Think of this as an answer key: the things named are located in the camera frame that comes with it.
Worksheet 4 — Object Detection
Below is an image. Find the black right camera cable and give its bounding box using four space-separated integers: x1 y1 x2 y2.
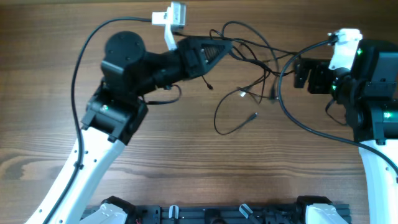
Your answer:
277 39 398 175

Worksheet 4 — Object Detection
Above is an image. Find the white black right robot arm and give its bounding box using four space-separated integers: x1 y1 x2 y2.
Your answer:
294 39 397 223

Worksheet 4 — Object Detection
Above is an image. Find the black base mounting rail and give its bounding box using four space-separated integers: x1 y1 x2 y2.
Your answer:
80 195 352 224

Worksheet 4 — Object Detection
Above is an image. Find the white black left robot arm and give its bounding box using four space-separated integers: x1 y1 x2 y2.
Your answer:
29 31 232 223

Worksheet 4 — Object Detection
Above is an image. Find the black cable bundle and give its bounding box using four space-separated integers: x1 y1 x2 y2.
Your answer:
172 21 301 136

